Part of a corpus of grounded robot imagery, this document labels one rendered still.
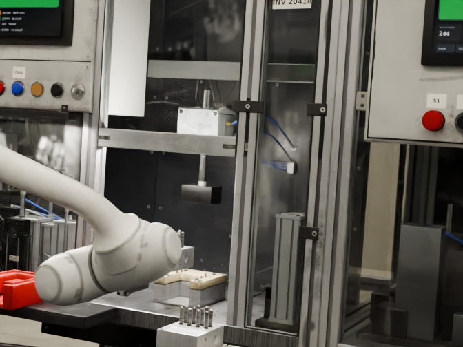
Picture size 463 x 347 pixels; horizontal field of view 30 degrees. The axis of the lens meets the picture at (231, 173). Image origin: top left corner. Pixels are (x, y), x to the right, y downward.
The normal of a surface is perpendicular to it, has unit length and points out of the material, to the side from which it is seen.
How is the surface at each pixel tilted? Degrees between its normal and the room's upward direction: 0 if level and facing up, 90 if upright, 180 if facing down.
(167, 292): 90
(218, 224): 90
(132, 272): 121
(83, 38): 90
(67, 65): 90
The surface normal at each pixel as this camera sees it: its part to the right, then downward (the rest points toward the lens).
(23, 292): 0.91, 0.07
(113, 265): -0.25, 0.50
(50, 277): -0.36, -0.04
